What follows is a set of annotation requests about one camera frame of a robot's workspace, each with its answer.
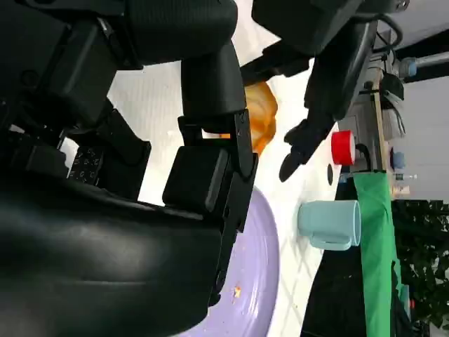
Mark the lilac plate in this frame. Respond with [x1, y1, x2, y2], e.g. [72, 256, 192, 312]
[168, 185, 281, 337]

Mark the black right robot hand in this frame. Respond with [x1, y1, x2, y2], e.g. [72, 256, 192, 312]
[0, 0, 260, 337]

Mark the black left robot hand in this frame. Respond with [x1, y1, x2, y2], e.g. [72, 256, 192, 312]
[240, 13, 379, 183]

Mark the pale green mug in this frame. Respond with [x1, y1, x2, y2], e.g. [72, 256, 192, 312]
[297, 199, 362, 252]

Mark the wooden post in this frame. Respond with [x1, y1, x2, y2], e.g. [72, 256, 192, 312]
[372, 66, 387, 173]

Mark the silver metal pipe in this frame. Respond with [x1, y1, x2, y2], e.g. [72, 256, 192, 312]
[396, 51, 449, 77]

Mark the red tape roll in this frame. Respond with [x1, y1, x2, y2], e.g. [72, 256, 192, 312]
[330, 129, 357, 166]

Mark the green leafy plant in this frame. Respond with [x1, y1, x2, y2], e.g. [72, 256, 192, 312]
[389, 199, 449, 329]

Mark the orange white toy bread roll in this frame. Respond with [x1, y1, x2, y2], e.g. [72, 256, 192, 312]
[244, 79, 279, 156]

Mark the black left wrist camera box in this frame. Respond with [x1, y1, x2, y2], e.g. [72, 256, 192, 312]
[251, 0, 373, 57]

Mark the green cloth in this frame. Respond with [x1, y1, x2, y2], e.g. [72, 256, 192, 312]
[351, 171, 403, 337]

